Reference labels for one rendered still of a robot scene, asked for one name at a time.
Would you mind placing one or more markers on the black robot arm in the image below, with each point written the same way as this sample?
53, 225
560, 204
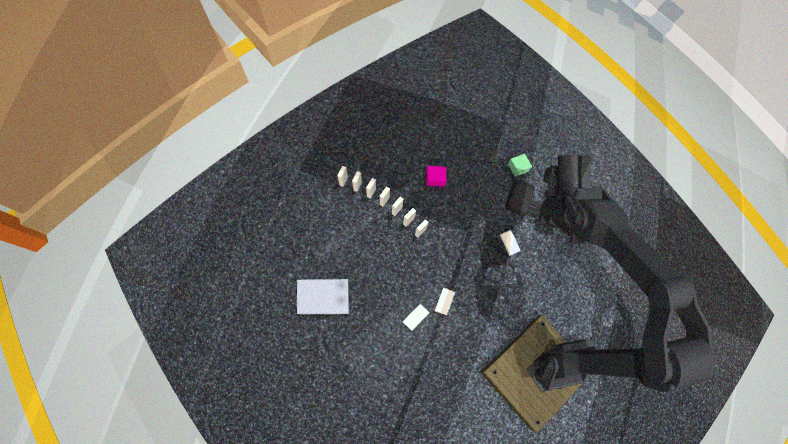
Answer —
593, 216

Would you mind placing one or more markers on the light green block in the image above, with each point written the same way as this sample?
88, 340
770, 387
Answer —
519, 165

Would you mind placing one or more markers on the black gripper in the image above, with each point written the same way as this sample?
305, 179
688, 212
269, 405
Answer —
520, 198

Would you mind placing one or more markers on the magenta cube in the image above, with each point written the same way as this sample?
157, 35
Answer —
436, 176

